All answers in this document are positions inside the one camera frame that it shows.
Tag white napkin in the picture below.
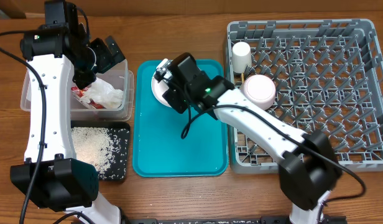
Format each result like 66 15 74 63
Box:
79 78 124 109

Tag red snack wrapper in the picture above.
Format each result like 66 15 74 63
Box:
71 86 104 109

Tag pale green cup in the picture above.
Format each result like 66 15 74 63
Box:
232 42 252 73

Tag small white dish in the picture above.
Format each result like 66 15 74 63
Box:
240 75 276 110

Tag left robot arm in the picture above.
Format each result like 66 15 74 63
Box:
10 1 127 223

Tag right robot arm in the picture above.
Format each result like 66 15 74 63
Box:
154 52 342 223

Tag grey plastic dishwasher rack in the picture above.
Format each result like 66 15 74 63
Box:
225 19 383 172

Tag large white plate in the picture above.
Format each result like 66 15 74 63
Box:
151 72 170 107

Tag clear plastic bin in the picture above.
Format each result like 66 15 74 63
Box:
29 54 134 122

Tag teal plastic serving tray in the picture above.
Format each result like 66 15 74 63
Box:
132 60 229 177

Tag black plastic tray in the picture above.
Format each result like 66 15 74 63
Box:
70 120 132 182

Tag spilled rice pile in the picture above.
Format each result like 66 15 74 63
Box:
70 126 130 180

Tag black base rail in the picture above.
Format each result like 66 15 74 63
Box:
121 216 348 224

